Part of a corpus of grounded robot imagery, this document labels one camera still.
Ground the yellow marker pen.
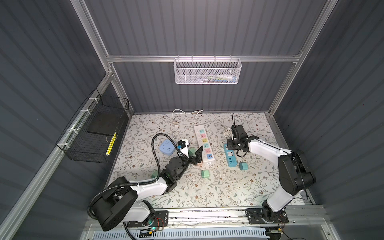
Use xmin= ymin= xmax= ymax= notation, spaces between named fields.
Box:
xmin=106 ymin=132 xmax=118 ymax=156

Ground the floral table mat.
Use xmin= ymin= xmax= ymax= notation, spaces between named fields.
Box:
xmin=109 ymin=113 xmax=279 ymax=208

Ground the black corrugated cable hose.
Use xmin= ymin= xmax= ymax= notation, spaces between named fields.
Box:
xmin=86 ymin=133 xmax=181 ymax=240

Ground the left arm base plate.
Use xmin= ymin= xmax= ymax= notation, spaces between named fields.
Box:
xmin=127 ymin=211 xmax=169 ymax=228

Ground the blue triangular socket adapter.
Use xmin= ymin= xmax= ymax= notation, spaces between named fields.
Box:
xmin=159 ymin=139 xmax=176 ymax=156

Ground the black wire wall basket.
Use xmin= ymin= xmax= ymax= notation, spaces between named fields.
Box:
xmin=57 ymin=90 xmax=130 ymax=164

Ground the teal USB power strip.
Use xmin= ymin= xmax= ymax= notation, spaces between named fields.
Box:
xmin=224 ymin=144 xmax=237 ymax=168

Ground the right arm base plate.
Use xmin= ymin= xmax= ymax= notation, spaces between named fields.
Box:
xmin=245 ymin=208 xmax=289 ymax=224

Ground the black pad in basket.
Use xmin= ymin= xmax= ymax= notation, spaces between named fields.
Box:
xmin=87 ymin=113 xmax=123 ymax=137

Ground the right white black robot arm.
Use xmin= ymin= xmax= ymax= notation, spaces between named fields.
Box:
xmin=227 ymin=136 xmax=316 ymax=223

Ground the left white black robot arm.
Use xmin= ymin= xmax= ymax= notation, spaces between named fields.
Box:
xmin=87 ymin=147 xmax=204 ymax=232

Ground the teal charger cube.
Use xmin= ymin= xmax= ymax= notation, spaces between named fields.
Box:
xmin=239 ymin=162 xmax=249 ymax=171

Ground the white wire mesh basket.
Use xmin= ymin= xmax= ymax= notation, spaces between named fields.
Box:
xmin=173 ymin=58 xmax=242 ymax=85

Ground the green charger cube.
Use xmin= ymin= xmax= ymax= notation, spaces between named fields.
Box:
xmin=188 ymin=148 xmax=197 ymax=157
xmin=201 ymin=170 xmax=210 ymax=179
xmin=151 ymin=171 xmax=159 ymax=179

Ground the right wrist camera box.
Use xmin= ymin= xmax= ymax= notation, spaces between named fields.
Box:
xmin=231 ymin=125 xmax=248 ymax=140

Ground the white power strip cable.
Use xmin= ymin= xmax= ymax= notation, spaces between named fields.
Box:
xmin=170 ymin=108 xmax=205 ymax=133

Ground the white multicolour power strip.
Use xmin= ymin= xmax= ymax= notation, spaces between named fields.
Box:
xmin=194 ymin=125 xmax=215 ymax=165

